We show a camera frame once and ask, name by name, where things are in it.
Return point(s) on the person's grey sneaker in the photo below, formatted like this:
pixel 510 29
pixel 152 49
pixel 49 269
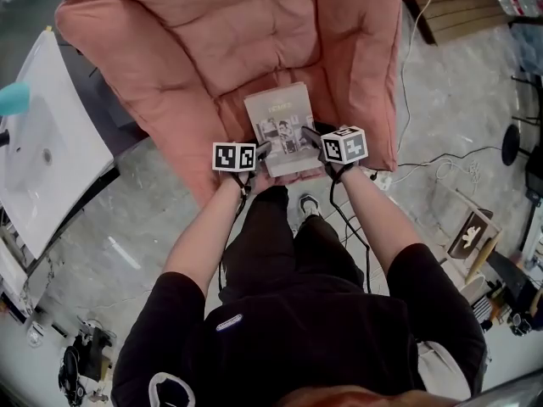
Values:
pixel 309 208

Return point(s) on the person's black trousers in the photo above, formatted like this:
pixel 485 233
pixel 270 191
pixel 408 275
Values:
pixel 271 244

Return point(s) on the magazine with cover photos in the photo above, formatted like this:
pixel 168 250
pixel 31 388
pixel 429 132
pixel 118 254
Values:
pixel 280 108

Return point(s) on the pink cushioned armchair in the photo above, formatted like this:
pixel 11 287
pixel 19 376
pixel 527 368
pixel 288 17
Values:
pixel 212 36

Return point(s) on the large clear water jug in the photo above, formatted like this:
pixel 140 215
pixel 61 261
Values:
pixel 522 2

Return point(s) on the person's right forearm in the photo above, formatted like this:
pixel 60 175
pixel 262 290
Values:
pixel 377 210

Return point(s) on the white sink dark vanity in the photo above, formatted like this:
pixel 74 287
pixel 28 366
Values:
pixel 51 151

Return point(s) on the marble pattern counter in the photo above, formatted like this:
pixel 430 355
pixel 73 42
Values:
pixel 42 282

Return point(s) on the black floor fan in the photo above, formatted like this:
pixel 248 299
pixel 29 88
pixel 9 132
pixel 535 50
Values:
pixel 511 144

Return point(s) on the black faucet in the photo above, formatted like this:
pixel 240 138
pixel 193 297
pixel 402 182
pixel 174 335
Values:
pixel 4 138

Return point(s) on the teal spray bottle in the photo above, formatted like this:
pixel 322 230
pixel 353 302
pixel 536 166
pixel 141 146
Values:
pixel 15 98

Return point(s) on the person's left forearm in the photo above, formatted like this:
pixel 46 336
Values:
pixel 203 235

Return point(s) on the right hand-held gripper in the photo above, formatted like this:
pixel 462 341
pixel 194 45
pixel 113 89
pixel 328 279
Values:
pixel 345 146

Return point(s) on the white plush toy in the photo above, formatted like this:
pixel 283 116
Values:
pixel 471 235

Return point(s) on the person's black t-shirt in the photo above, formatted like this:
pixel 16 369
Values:
pixel 305 337

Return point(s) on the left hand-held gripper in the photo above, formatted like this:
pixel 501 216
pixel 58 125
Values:
pixel 233 157

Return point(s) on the wooden slat bench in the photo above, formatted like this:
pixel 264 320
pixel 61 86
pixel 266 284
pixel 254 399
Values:
pixel 458 15

